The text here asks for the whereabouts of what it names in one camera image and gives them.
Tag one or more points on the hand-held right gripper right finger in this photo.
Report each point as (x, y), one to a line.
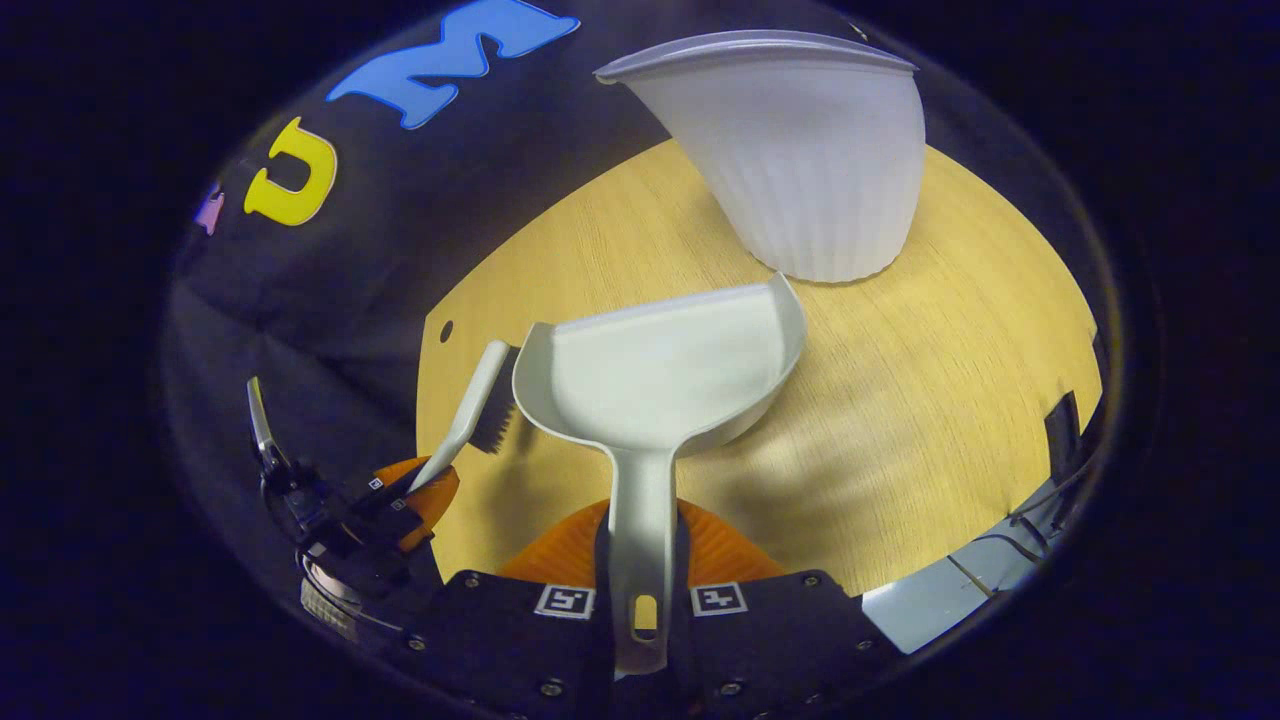
(780, 640)

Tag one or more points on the black backdrop cloth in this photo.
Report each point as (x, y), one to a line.
(400, 220)

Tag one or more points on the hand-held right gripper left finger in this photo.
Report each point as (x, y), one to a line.
(500, 630)

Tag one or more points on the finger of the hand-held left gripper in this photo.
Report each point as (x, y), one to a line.
(432, 510)
(390, 472)

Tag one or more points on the small white broom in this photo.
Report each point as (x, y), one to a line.
(465, 420)

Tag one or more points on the white dustpan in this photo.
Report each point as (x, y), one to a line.
(660, 370)

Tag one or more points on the white ribbed garbage bin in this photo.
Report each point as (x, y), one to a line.
(810, 160)

